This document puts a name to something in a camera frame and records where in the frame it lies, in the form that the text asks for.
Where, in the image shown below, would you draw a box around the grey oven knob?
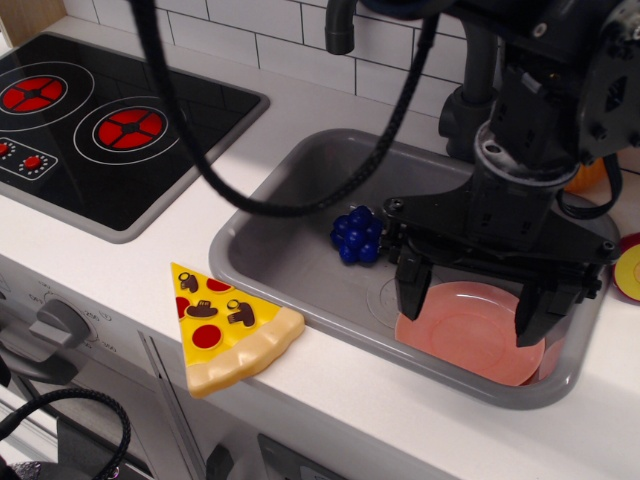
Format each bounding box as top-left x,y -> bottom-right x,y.
29,299 -> 91,348

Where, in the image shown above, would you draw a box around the toy pizza slice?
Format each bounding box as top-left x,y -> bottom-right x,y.
171,263 -> 305,399

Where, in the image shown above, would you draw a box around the pink plastic plate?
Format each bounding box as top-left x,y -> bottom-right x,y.
395,281 -> 545,386

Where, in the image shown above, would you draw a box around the grey toy sink basin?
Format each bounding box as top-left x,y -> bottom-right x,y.
209,143 -> 620,410

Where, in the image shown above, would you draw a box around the red yellow toy fruit half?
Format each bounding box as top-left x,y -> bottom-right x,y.
613,233 -> 639,302

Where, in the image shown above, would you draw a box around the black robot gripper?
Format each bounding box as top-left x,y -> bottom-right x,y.
384,123 -> 619,347

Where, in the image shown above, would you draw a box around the white toy oven front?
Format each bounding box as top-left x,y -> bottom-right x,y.
1,258 -> 340,479

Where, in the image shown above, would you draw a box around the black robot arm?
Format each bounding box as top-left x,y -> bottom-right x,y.
369,1 -> 639,347

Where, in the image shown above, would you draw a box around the black braided cable lower left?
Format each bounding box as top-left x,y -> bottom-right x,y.
0,388 -> 132,480

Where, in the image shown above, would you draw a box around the black braided cable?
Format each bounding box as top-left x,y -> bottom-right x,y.
130,0 -> 442,218
0,388 -> 132,480

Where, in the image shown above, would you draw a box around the orange toy pumpkin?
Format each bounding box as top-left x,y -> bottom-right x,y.
564,158 -> 607,194

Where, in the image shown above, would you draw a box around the black toy stove top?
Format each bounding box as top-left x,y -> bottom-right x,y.
0,32 -> 271,245

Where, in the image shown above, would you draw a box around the dark grey toy faucet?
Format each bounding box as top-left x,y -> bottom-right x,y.
324,1 -> 498,163

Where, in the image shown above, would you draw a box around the blue toy blueberries cluster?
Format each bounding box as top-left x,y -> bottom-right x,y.
330,205 -> 384,264

